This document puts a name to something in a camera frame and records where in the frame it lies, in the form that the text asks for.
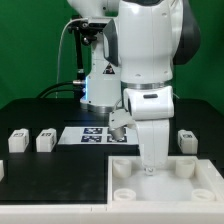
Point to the white obstacle left piece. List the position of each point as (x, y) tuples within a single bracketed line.
[(1, 170)]

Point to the white obstacle front rail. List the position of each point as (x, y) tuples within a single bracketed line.
[(115, 213)]

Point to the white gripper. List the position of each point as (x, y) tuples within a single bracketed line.
[(153, 139)]

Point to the white sheet with tags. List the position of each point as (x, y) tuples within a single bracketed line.
[(95, 135)]

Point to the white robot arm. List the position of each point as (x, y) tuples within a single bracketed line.
[(135, 44)]

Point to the black camera pole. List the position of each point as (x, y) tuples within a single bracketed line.
[(80, 68)]

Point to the white square table top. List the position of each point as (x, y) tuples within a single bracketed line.
[(182, 179)]

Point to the black camera on pole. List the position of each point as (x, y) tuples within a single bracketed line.
[(89, 24)]

